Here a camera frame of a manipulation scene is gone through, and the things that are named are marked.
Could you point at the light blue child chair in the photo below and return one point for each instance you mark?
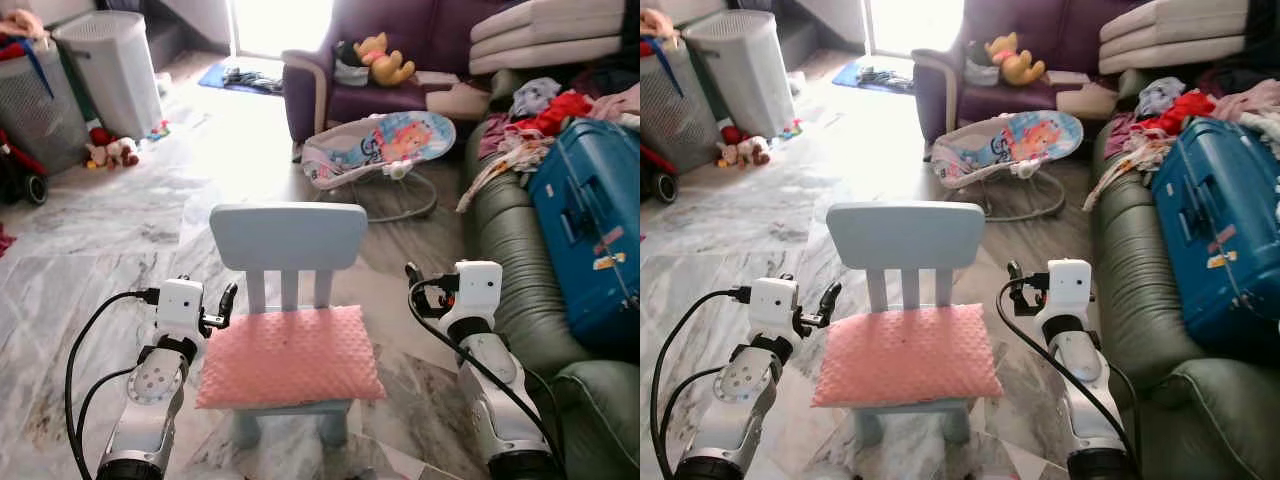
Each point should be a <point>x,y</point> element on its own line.
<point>905,235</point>
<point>288,235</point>

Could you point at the stacked beige cushions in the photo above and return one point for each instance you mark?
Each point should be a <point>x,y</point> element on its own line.
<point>545,35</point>
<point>1175,35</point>

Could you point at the dark clothes heap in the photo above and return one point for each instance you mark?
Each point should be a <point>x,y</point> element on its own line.
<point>255,80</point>
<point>886,78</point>

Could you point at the red garment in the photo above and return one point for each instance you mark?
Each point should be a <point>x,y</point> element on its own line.
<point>560,110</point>
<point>1185,110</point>

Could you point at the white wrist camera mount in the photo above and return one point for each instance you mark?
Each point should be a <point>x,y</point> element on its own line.
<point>478,288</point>
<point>178,305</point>
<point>771,305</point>
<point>1068,288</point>

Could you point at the white floral cloth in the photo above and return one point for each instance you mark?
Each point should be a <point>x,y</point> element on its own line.
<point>505,160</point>
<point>1125,158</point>

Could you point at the beige pink seat cushion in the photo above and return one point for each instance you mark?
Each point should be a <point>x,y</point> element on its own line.
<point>1085,98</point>
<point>455,98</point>

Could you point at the red black stroller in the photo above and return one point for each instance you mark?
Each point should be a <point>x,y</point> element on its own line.
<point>660,182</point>
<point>22,175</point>

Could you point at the grey mesh laundry basket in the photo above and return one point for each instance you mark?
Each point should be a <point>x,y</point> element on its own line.
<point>675,115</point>
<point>40,115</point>

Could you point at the green leather sofa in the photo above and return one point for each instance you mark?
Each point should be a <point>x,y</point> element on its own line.
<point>510,260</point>
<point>1130,260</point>

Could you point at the white perforated laundry bin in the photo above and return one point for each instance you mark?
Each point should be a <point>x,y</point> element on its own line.
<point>745,70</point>
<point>110,70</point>

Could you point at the grey blue garment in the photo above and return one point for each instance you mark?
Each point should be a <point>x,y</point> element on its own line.
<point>535,96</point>
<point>1160,95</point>

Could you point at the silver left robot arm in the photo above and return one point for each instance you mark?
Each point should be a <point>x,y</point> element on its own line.
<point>150,400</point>
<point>738,400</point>

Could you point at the pink garment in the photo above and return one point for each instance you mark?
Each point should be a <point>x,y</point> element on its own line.
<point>1250,98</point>
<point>620,100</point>

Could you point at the purple sofa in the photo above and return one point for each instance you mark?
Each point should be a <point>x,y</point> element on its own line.
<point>430,30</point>
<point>1060,30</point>

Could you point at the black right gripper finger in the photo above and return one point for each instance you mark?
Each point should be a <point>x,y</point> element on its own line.
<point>1015,273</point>
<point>414,275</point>

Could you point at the blue hard suitcase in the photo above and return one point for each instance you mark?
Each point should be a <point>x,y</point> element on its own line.
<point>590,190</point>
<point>1215,190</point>

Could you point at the printed baby bouncer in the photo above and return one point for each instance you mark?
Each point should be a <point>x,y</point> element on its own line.
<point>390,140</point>
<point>1015,140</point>

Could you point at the pink dotted pillow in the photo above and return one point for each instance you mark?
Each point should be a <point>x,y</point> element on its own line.
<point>290,355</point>
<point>905,355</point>

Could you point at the red and white plush toy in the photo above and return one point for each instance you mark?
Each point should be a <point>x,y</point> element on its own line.
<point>112,150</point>
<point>743,150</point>

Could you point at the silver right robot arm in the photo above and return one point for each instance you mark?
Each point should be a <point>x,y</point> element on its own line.
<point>1085,400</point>
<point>495,400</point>

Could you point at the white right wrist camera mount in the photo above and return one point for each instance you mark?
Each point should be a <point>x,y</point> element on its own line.
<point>478,288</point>
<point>1068,288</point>

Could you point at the yellow bear plush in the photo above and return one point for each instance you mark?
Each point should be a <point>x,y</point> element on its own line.
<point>383,62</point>
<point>1014,62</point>

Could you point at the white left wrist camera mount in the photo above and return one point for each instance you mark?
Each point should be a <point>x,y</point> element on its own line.
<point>771,305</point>
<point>178,305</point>

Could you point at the blue floor mat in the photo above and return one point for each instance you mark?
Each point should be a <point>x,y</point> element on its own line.
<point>846,76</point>
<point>212,78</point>

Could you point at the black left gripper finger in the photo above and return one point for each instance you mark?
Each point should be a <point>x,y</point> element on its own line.
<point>229,300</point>
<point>830,300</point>

